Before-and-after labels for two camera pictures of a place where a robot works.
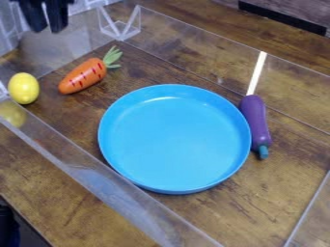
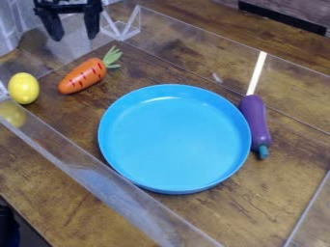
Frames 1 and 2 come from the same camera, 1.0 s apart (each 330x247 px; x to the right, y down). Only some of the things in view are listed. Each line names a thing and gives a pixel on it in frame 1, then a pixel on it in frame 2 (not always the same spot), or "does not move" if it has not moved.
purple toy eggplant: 253,108 does not move
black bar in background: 283,18 does not move
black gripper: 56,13 to 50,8
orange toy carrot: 90,71 does not move
